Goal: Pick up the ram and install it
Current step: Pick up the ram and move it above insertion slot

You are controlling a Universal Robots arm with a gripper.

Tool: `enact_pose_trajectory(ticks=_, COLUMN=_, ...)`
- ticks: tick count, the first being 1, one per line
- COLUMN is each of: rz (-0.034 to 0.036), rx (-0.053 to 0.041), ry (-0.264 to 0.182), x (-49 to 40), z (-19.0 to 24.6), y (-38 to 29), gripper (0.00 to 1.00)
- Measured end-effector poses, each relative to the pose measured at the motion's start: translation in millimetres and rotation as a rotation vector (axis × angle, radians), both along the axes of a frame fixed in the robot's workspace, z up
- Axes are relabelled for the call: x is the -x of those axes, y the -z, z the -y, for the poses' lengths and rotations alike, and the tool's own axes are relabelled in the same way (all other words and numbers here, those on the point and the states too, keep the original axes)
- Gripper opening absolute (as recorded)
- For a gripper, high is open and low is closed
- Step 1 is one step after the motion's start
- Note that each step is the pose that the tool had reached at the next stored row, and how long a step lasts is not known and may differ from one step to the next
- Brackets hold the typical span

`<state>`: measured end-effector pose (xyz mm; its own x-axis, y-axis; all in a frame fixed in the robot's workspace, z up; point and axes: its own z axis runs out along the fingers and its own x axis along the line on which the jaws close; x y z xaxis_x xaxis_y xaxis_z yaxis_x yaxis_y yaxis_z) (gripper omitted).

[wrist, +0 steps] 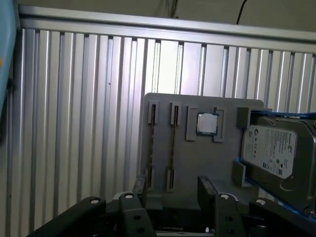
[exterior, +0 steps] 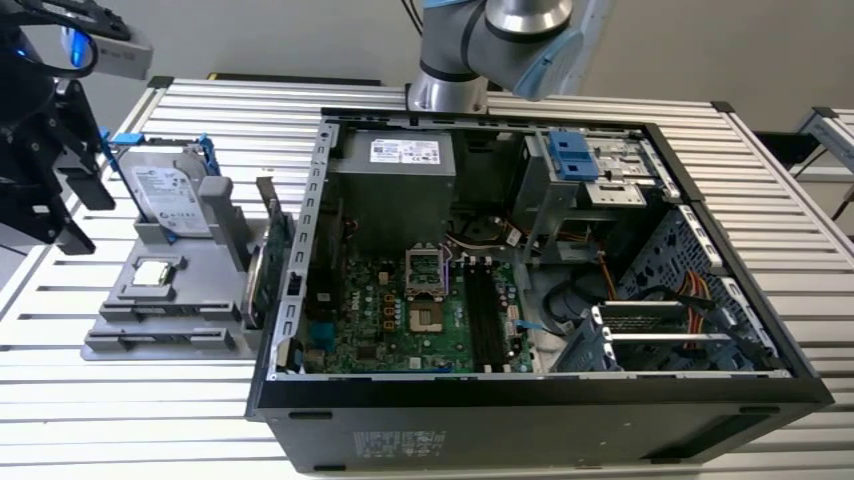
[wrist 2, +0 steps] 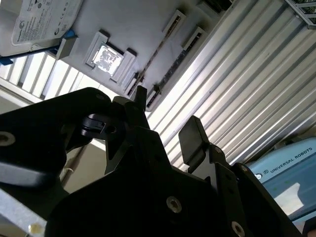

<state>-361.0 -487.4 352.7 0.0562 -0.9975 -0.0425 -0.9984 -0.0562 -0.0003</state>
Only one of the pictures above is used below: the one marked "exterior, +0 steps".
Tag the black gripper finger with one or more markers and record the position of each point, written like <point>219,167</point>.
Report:
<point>33,215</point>
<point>73,130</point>

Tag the RAM stick with black chips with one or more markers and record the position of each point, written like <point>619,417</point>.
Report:
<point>167,342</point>

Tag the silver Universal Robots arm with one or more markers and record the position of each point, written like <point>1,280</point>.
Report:
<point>460,45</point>

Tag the black table corner cap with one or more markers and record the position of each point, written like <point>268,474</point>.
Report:
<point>720,106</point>
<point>163,81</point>

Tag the hard disk in blue carrier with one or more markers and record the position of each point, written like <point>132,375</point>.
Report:
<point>163,195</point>

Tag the silver CPU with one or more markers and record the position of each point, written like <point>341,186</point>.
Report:
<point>152,274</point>

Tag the grey parts rack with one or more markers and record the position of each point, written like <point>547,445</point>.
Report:
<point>193,282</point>

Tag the green graphics card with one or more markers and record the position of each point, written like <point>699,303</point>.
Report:
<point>267,270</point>

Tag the blue board connector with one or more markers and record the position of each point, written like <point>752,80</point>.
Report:
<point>321,336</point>

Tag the grey power supply unit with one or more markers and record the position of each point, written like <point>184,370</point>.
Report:
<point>393,200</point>

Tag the CPU socket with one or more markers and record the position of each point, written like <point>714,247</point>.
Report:
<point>427,317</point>

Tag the metal locking lever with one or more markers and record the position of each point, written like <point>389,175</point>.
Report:
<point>446,277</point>

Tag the black CPU fan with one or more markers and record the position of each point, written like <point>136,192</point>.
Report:
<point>476,230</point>

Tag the green motherboard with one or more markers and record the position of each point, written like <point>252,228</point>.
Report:
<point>434,350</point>

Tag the metal optical drive cage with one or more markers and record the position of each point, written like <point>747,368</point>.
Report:
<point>554,210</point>

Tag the blue drive latch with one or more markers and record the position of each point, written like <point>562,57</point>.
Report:
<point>567,160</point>

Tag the metal hard disk cage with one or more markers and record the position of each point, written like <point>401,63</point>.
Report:
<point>579,350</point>

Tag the black PC case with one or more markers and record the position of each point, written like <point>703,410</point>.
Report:
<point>534,440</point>

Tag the black box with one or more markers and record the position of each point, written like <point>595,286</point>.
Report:
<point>783,150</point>

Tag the aluminium slat side table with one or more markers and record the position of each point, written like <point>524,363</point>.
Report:
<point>827,125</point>

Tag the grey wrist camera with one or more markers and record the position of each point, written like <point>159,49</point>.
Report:
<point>127,55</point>

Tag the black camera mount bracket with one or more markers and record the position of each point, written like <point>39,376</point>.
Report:
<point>87,17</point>

